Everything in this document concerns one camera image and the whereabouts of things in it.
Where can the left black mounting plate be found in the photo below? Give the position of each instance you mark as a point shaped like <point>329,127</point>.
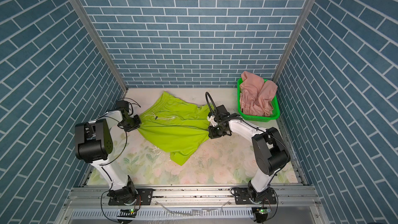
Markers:
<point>143,197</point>

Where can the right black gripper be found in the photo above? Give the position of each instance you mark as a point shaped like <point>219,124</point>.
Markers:
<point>211,133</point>

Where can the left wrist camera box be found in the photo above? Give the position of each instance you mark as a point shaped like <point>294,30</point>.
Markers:
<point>123,106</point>

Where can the aluminium corner post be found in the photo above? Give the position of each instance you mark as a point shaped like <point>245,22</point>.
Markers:
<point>293,38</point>
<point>87,23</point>

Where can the green plastic basket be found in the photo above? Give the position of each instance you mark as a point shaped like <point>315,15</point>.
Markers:
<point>274,116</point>

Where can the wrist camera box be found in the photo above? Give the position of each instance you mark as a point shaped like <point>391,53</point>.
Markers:
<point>123,106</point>
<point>212,121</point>

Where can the black mounting plate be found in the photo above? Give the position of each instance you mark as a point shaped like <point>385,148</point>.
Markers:
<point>246,195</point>
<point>143,197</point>

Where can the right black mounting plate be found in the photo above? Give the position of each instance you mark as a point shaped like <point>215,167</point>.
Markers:
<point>246,195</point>

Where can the pink shorts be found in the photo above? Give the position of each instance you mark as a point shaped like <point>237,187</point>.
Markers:
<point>256,95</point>

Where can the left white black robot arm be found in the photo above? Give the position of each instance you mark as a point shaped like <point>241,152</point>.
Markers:
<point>94,145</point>

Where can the right aluminium corner post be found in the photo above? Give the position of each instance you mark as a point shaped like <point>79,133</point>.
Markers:
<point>293,38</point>

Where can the left aluminium corner post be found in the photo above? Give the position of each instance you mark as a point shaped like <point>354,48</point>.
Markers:
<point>87,23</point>

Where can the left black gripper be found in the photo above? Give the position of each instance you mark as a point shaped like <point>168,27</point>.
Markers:
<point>137,123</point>

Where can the lime green shorts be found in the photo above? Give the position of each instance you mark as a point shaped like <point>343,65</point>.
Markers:
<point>175,126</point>

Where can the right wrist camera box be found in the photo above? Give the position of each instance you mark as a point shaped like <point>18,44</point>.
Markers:
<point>212,121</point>

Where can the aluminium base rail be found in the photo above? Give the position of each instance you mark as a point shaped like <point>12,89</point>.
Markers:
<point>294,195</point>

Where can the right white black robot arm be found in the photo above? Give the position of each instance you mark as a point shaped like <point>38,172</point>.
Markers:
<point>270,152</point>

